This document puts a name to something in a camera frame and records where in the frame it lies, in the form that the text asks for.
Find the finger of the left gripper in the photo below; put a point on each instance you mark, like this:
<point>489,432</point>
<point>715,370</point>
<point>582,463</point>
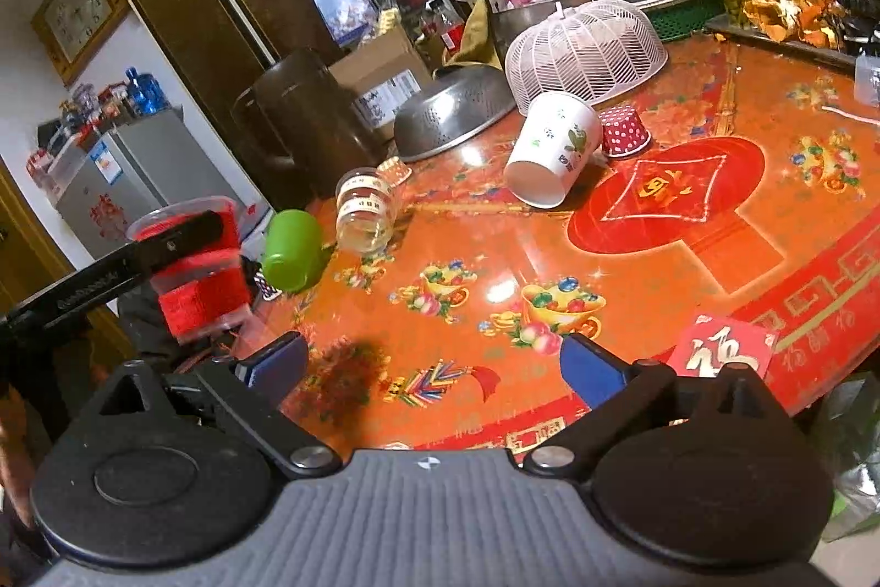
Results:
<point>112,275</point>

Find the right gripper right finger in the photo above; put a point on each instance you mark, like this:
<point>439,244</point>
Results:
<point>621,398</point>

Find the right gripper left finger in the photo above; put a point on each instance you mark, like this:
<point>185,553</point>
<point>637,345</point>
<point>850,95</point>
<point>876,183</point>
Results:
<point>243,397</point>

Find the clear cup with red bands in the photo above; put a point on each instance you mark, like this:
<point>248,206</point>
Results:
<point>206,292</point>

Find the green plastic cup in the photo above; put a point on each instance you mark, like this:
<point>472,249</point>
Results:
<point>292,259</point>

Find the clear cup with cream bands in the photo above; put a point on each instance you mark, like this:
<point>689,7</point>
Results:
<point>366,211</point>

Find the white paper cup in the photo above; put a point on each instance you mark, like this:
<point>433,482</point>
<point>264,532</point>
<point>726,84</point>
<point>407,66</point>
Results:
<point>561,133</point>

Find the purple polka dot cupcake liner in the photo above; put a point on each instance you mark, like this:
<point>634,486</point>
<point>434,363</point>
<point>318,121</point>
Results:
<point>266,291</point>

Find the red fu paper card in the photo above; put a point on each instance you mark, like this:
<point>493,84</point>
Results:
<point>710,343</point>

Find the grey refrigerator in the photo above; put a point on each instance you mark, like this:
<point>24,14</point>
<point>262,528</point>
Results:
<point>132,170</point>

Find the brown plastic pitcher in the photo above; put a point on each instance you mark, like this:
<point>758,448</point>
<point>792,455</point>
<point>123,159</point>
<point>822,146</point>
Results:
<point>302,129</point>

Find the blue water bottle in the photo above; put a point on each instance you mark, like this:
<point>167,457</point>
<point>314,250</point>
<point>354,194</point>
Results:
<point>145,94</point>

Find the cardboard box with label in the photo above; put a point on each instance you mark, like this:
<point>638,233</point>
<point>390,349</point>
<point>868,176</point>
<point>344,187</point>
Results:
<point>381,76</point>

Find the red polka dot cupcake liner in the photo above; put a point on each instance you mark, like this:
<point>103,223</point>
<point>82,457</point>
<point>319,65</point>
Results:
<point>624,133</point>

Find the steel colander bowl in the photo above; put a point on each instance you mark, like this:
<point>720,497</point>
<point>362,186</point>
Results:
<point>456,108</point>

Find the white mesh food cover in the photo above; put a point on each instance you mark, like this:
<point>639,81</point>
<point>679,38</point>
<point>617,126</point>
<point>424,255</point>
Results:
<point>596,51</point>

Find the large steel basin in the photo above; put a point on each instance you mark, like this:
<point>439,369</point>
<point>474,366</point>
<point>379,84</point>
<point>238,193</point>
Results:
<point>506,25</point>

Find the tray of dried orange peels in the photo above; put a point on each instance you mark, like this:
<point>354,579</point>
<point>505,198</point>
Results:
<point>838,33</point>

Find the wall clock wooden frame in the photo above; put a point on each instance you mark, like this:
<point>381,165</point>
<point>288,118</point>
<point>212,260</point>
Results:
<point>73,31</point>

